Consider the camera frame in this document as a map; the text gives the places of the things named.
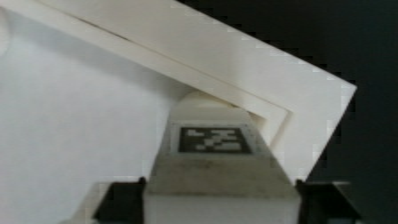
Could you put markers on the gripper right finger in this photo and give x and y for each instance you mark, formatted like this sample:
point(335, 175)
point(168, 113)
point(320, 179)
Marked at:
point(327, 207)

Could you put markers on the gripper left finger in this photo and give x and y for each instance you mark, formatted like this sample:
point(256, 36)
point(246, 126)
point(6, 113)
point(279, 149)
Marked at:
point(121, 206)

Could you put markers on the white table leg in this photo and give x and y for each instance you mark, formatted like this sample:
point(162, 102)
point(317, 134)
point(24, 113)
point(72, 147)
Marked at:
point(217, 182)

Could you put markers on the white square table top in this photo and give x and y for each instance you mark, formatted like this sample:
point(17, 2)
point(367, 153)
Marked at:
point(104, 59)

